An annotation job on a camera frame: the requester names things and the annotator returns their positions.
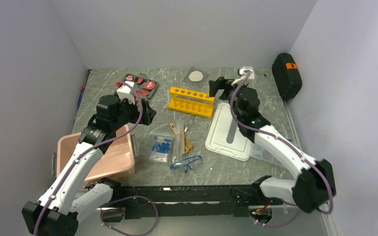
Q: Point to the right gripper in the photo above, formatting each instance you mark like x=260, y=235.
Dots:
x=220, y=83

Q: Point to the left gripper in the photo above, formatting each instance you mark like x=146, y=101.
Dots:
x=148, y=113

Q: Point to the wooden test tube clamp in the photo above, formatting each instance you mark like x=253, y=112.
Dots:
x=172, y=125

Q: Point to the bag of plastic pipettes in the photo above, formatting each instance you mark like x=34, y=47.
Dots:
x=179, y=127

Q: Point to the yellow rubber tubing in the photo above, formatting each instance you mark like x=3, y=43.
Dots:
x=188, y=144

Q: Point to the pink plastic bin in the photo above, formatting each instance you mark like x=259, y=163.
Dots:
x=117, y=162

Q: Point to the blue safety glasses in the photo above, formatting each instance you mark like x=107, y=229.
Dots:
x=185, y=163

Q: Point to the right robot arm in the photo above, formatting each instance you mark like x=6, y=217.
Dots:
x=313, y=186

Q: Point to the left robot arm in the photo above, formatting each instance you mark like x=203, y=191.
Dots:
x=58, y=212

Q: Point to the grey tool case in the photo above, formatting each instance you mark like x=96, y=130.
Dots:
x=140, y=80

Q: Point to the red tape measure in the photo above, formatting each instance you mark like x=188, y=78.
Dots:
x=149, y=85

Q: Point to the bag of blue caps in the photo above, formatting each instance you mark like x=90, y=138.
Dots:
x=162, y=149

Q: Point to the yellow test tube rack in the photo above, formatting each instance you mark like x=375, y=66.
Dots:
x=191, y=102

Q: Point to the red electrical tape roll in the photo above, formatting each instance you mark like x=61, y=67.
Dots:
x=129, y=77

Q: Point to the silver wrench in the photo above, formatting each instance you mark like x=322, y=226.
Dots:
x=260, y=74

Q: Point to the white bin lid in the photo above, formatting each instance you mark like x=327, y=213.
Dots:
x=224, y=136

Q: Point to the black tool case orange latch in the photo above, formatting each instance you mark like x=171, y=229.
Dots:
x=287, y=77

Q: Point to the clear plastic box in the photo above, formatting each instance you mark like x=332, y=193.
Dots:
x=259, y=153

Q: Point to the wire gauze with white centre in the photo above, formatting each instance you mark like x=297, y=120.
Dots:
x=196, y=77

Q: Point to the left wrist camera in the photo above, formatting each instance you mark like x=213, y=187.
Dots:
x=124, y=92

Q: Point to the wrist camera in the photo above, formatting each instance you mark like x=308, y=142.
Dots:
x=124, y=92
x=247, y=74

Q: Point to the grey bin latch handle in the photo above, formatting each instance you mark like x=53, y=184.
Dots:
x=135, y=145

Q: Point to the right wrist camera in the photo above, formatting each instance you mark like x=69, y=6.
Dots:
x=247, y=74

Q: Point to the blue red screwdriver by wall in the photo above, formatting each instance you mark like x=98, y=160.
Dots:
x=83, y=88

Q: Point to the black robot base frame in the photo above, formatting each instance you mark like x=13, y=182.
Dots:
x=195, y=200

